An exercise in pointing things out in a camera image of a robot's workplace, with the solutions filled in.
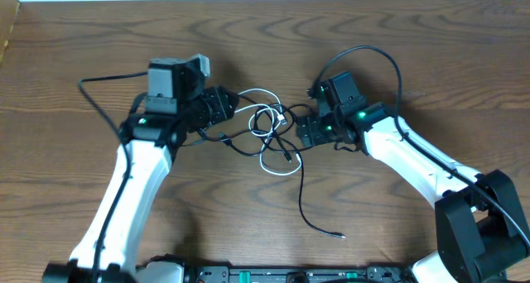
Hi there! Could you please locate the black USB cable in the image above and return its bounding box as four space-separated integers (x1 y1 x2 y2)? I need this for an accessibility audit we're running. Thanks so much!
181 92 346 239

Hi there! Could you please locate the white USB cable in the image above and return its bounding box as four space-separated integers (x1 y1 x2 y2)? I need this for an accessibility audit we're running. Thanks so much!
234 88 303 177

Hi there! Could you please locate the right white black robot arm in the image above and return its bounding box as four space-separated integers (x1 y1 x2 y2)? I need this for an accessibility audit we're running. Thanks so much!
296 72 529 282

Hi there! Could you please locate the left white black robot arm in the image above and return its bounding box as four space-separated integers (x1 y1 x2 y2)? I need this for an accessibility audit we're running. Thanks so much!
42 54 238 282

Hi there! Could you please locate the left black camera cable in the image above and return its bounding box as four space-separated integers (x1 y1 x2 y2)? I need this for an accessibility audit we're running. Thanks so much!
77 70 149 283

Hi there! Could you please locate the black camera cable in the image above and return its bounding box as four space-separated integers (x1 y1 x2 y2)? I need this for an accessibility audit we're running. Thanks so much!
310 45 530 255
77 70 149 283

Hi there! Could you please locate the right black camera cable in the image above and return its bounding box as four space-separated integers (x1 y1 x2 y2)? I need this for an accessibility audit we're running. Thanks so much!
310 45 530 255

